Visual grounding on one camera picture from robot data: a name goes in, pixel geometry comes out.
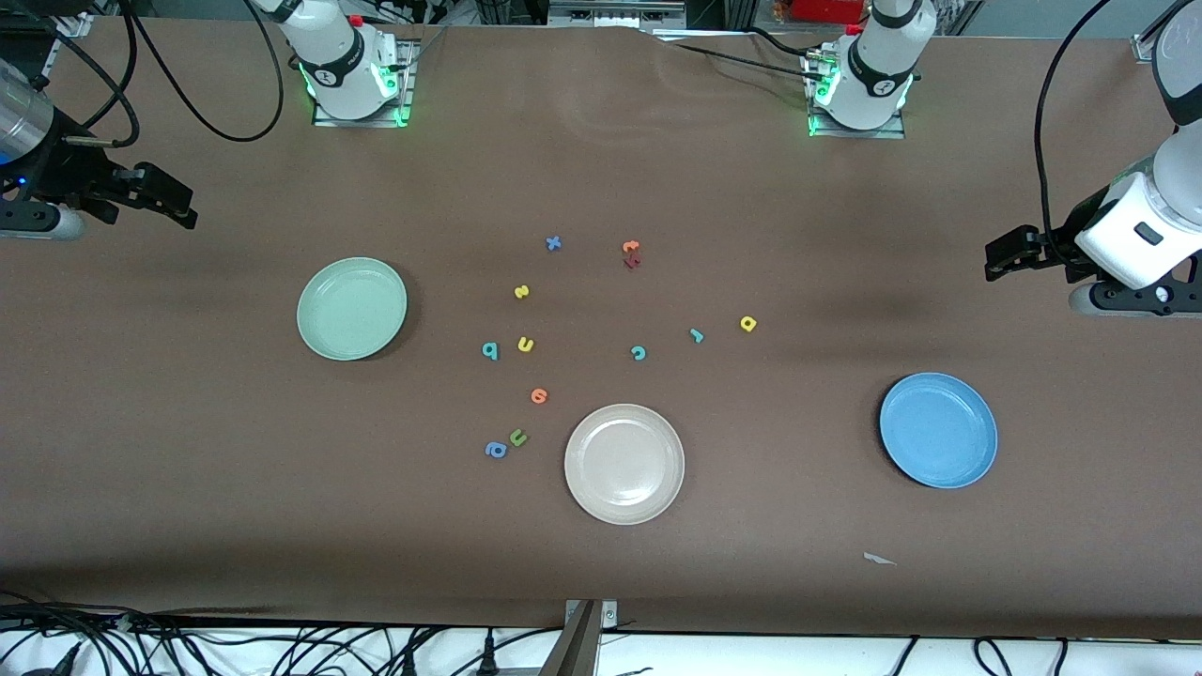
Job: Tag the silver bracket plate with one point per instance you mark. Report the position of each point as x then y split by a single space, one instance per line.
608 614

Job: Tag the blue foam letter a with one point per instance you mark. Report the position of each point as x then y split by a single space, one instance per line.
496 450

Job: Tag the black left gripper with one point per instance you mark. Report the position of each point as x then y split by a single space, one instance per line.
1055 253

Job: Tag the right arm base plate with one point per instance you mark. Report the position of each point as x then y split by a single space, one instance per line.
362 123

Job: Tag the aluminium frame rail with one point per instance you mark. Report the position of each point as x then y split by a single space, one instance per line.
1144 47
73 25

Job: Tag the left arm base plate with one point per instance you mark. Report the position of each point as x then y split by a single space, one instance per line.
859 134

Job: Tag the grey metal post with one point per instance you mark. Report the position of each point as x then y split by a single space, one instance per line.
575 648

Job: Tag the brown table cover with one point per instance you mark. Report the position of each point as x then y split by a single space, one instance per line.
751 563

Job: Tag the blue plate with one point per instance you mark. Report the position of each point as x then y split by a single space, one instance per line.
939 430

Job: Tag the white paper scrap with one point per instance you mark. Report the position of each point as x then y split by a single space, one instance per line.
878 559

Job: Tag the beige plate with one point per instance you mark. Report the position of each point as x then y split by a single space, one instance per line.
624 464

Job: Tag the red background box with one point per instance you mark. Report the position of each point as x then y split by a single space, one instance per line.
826 9

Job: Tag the green plate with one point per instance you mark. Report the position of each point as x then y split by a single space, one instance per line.
352 310

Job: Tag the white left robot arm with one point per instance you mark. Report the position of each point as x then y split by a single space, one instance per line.
878 66

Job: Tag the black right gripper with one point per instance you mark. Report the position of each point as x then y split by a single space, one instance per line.
68 176

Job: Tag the grey background box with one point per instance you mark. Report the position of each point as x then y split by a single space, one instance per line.
615 13

